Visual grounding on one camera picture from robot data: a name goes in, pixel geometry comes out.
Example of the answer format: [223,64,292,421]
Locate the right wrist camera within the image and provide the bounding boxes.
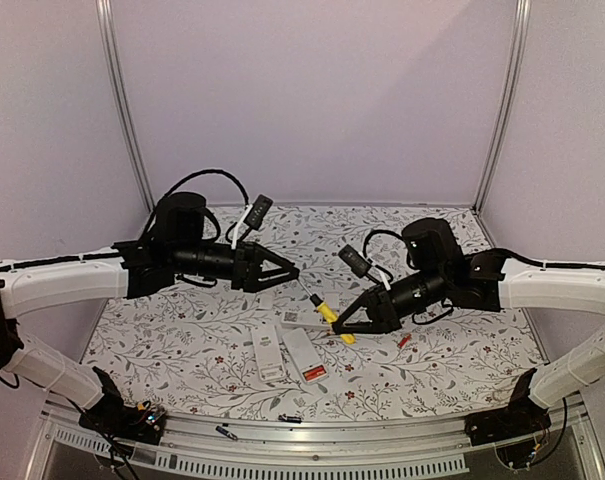
[338,245,393,290]

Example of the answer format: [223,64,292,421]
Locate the dark battery on rail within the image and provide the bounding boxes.
[278,414,303,424]

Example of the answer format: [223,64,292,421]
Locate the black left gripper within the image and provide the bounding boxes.
[172,241,300,293]

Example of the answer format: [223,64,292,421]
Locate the white air conditioner remote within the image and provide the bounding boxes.
[251,324,286,382]

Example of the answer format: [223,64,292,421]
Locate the small white battery cover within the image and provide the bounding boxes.
[324,293,340,311]

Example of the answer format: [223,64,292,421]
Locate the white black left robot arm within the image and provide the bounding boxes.
[0,170,299,434]

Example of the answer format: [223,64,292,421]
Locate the white remote control with batteries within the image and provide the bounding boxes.
[279,311,330,330]

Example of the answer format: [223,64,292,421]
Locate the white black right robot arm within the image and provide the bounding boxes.
[332,218,605,436]

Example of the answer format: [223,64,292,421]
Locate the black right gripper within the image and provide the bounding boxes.
[332,266,448,335]

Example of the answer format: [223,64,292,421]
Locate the red loose battery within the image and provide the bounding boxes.
[397,334,412,349]

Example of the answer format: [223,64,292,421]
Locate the floral patterned table mat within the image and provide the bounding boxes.
[83,206,544,421]

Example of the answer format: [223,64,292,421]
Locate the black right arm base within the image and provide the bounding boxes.
[464,398,551,446]

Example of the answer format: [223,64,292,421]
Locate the aluminium frame post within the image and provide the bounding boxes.
[95,0,155,212]
[472,0,531,216]

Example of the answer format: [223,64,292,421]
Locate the blue battery on rail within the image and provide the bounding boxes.
[216,425,238,441]

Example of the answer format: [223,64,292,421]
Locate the yellow handled screwdriver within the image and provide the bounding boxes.
[298,280,356,345]

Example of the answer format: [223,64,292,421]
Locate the aluminium front rail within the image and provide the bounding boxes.
[25,395,605,479]

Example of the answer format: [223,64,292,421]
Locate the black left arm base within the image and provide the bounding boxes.
[79,396,167,445]

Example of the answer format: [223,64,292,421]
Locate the right aluminium frame post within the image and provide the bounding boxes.
[472,0,531,216]

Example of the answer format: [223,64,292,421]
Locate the left aluminium frame post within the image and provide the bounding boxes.
[95,0,155,212]

